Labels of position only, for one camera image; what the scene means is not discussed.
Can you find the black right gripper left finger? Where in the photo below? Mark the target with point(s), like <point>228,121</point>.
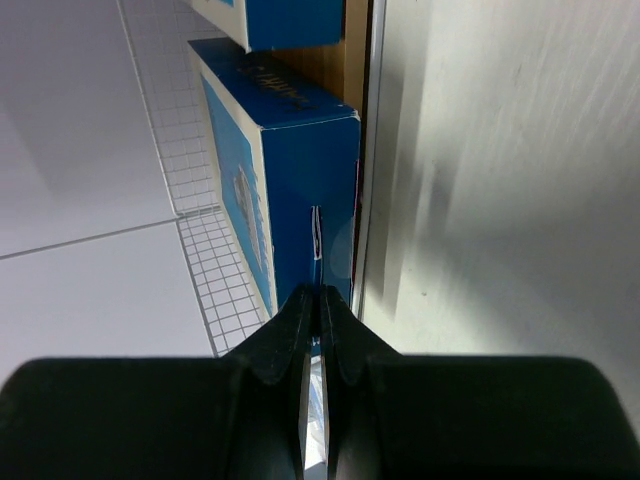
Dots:
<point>239,416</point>

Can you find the white wire wooden shelf rack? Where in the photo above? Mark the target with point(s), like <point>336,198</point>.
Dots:
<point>159,34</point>

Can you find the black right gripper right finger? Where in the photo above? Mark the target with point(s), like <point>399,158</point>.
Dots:
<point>396,416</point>

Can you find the grey blue Harry's box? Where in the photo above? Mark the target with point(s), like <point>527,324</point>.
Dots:
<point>285,158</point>

